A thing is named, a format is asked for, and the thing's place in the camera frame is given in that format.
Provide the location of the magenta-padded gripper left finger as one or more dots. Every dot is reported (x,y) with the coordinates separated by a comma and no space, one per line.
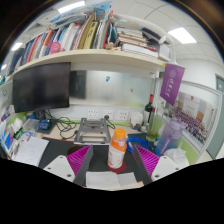
(60,166)

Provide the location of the dark wine bottle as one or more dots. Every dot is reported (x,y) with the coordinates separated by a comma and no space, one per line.
(149,110)

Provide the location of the flat round red coaster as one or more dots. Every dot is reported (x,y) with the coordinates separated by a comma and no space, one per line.
(123,167)

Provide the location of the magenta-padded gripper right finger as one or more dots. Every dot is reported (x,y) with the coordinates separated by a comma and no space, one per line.
(165,166)

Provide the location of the white tissue sheet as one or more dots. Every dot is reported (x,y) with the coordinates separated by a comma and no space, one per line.
(106,180)

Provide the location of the shelf with books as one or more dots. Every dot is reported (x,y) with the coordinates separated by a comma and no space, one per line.
(100,56)

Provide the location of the ceiling lights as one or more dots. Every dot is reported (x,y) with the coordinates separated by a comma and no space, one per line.
(181,35)

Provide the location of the blue white tissue box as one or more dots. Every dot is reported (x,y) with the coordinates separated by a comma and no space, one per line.
(6,141)

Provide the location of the green transparent cup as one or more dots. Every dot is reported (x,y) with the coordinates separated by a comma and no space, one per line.
(153,131)

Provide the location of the purple hanging banner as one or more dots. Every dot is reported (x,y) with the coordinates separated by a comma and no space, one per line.
(171,83)

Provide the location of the orange drink bottle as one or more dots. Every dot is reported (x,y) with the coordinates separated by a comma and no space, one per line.
(116,153)

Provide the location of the purple water bottle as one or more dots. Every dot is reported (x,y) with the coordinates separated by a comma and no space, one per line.
(168,138)

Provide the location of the black red-edged desk mat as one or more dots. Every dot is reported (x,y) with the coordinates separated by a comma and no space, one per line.
(100,156)

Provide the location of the group photo poster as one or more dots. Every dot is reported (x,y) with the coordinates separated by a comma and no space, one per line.
(193,123)

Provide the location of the grey metal laptop stand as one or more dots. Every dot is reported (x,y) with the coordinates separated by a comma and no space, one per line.
(91,136)

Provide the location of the small blue box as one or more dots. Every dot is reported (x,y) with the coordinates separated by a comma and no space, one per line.
(44,124)

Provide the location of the crumpled white paper towel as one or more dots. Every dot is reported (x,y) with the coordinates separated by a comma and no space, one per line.
(176,155)

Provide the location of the white paper notebook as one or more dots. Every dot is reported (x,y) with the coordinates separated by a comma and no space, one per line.
(31,150)

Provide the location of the black computer monitor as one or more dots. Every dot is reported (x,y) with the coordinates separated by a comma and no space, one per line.
(41,86)

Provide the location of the white wall socket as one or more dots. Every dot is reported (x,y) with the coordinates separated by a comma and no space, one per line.
(122,115)
(108,115)
(93,114)

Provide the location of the white ceramic jar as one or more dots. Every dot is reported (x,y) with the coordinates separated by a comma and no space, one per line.
(136,120)

